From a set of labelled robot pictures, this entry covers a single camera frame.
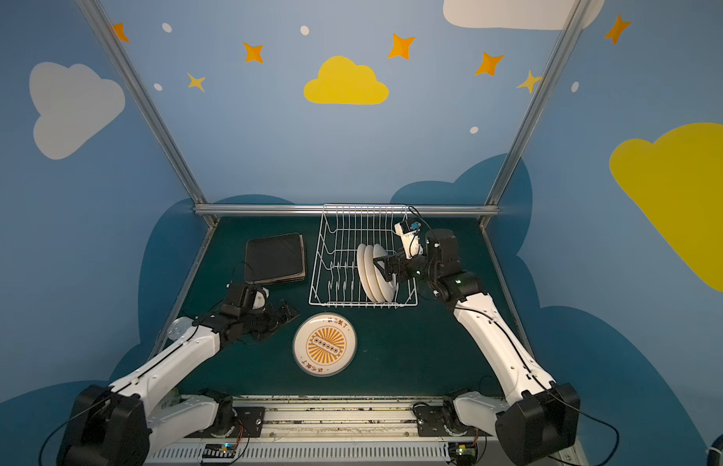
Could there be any white round plate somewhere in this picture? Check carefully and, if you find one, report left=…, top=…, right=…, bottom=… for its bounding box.
left=357, top=243, right=376, bottom=303
left=292, top=313, right=358, bottom=378
left=372, top=244, right=396, bottom=302
left=365, top=245, right=386, bottom=303

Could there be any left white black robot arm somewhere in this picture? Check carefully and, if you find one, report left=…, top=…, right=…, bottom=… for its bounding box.
left=56, top=285, right=299, bottom=465

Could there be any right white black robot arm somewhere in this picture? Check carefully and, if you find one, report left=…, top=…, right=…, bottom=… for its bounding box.
left=372, top=221, right=581, bottom=465

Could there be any left small circuit board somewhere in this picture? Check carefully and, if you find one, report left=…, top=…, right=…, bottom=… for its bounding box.
left=200, top=443, right=239, bottom=465

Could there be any small circuit board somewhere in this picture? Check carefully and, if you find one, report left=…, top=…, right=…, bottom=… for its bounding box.
left=200, top=443, right=239, bottom=465
left=446, top=443, right=479, bottom=466

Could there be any right small circuit board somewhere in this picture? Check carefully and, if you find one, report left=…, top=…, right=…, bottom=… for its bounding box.
left=446, top=443, right=479, bottom=466

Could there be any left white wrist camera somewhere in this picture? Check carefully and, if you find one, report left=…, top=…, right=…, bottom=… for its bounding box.
left=252, top=287, right=269, bottom=311

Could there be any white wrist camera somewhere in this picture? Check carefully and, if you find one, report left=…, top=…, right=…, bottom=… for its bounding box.
left=394, top=219, right=421, bottom=259
left=252, top=287, right=269, bottom=311

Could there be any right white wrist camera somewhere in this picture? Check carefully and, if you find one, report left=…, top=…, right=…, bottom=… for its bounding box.
left=394, top=219, right=421, bottom=259

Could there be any white wire dish rack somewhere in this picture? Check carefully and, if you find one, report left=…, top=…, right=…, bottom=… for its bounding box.
left=309, top=204, right=423, bottom=308

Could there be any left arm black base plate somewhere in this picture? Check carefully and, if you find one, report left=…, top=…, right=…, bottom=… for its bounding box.
left=187, top=406, right=266, bottom=438

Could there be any aluminium rail base frame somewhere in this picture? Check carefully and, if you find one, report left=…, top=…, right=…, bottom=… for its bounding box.
left=81, top=395, right=590, bottom=466

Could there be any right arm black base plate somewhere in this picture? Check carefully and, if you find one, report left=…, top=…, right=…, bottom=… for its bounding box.
left=411, top=403, right=489, bottom=437

